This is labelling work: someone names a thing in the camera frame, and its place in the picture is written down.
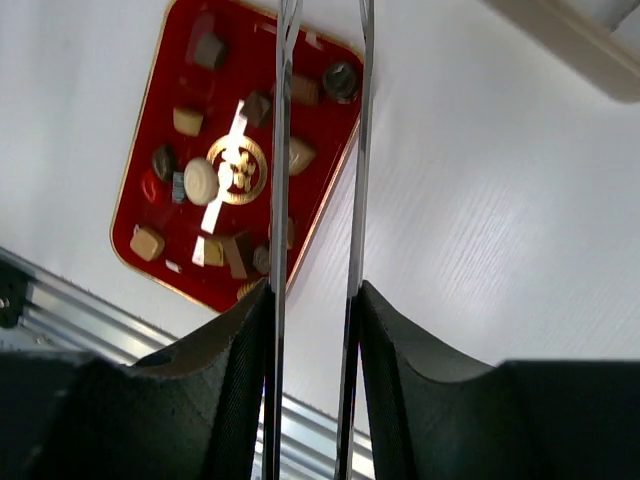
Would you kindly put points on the dark round ridged chocolate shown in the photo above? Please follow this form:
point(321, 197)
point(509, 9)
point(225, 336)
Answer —
point(340, 82)

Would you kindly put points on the golden round chocolate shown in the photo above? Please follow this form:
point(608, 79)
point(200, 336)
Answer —
point(245, 289)

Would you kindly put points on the dark oval chocolate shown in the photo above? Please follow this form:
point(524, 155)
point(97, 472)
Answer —
point(164, 163)

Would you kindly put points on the tan chocolate cup right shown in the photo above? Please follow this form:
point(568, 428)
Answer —
point(290, 233)

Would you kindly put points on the light brown chocolate block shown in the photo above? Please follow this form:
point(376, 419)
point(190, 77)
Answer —
point(304, 91)

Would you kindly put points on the metal serving tongs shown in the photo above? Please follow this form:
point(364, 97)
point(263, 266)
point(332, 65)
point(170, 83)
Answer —
point(312, 355)

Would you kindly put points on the tan round chocolate cup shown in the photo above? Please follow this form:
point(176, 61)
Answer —
point(187, 122)

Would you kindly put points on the tan square chocolate lower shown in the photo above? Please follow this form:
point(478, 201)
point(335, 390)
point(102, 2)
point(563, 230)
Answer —
point(213, 252)

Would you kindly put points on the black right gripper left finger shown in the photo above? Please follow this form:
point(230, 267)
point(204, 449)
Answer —
point(187, 411)

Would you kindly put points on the dark square chocolate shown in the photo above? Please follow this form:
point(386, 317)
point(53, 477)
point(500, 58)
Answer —
point(257, 109)

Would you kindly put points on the brown rectangular chocolate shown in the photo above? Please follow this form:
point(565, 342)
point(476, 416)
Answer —
point(238, 251)

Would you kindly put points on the tan square chocolate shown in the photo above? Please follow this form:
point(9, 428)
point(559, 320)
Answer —
point(213, 252)
point(147, 244)

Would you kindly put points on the white round chocolate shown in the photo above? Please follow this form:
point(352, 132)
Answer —
point(201, 182)

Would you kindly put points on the beige heart chocolate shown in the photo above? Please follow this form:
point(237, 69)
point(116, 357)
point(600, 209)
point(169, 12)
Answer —
point(300, 156)

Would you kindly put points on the dark chocolate near brown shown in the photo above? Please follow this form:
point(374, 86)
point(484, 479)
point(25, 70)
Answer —
point(261, 259)

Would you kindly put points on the red rectangular tray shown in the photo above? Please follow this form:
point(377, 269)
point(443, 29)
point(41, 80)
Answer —
point(210, 56)

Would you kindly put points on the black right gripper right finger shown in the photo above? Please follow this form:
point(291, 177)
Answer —
point(437, 413)

